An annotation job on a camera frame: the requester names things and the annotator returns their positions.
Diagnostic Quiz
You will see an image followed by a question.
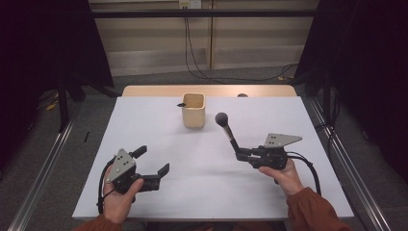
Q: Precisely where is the aluminium floor rail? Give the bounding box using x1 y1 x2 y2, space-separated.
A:
8 95 85 231
307 95 393 231

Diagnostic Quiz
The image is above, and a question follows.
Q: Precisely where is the black power cable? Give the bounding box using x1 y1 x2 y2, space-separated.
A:
184 8 299 83
186 8 297 81

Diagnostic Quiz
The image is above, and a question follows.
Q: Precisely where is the black curtain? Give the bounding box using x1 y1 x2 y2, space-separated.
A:
0 0 115 171
294 0 408 184

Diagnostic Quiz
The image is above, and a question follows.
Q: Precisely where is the cream square cup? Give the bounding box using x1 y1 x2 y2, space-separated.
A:
181 92 206 130

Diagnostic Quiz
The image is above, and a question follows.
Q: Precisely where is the black metal stand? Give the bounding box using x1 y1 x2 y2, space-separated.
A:
57 72 119 133
321 70 333 124

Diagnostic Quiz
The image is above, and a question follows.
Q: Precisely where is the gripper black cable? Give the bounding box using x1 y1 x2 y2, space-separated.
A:
286 151 322 196
96 157 116 216

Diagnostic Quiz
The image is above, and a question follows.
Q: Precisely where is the white table mat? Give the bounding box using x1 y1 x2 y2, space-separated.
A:
71 95 355 222

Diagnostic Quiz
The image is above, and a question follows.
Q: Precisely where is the wooden table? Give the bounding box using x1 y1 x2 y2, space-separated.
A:
121 84 297 98

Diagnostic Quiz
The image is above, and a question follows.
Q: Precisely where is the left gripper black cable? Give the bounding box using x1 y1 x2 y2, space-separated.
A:
96 157 116 216

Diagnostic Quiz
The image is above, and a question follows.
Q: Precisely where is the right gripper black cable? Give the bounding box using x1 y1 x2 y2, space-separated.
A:
286 151 322 196

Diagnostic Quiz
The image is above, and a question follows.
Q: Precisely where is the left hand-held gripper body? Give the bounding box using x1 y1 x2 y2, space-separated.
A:
105 147 162 195

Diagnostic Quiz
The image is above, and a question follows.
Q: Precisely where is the person's left hand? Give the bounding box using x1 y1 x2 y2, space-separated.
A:
102 165 145 225

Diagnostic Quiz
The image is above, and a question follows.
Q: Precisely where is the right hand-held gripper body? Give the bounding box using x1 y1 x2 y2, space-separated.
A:
251 133 303 170

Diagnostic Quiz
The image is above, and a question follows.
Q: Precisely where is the person's right hand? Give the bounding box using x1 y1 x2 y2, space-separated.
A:
258 158 305 197

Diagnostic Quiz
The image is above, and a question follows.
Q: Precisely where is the white wall socket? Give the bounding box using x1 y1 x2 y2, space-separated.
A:
178 0 202 10

